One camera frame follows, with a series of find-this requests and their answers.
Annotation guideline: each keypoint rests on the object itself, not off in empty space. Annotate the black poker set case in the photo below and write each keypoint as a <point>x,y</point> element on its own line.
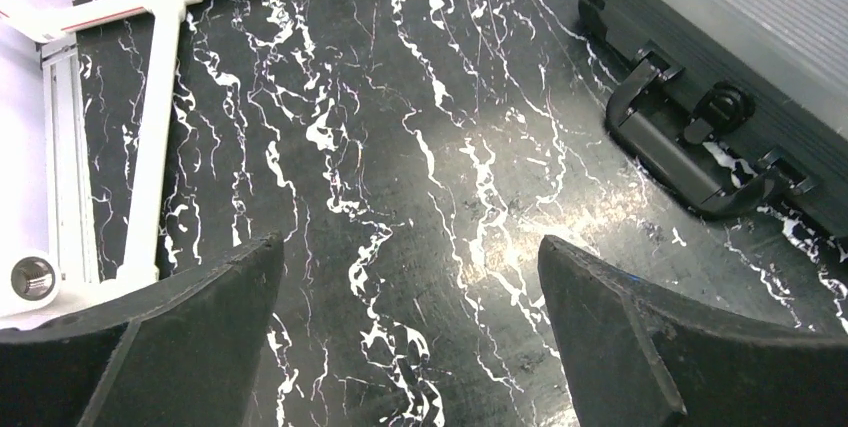
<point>733,103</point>

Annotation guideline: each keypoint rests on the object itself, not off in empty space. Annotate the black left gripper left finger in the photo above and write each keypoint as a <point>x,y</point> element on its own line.
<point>181,352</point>

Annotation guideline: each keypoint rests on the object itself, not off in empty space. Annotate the aluminium rail frame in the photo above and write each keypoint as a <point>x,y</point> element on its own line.
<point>71,220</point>

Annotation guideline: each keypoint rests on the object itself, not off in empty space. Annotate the white pvc pipe frame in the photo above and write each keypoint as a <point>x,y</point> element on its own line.
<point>38,291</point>

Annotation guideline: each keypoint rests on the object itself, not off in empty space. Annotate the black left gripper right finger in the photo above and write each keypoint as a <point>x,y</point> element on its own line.
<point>638,354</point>

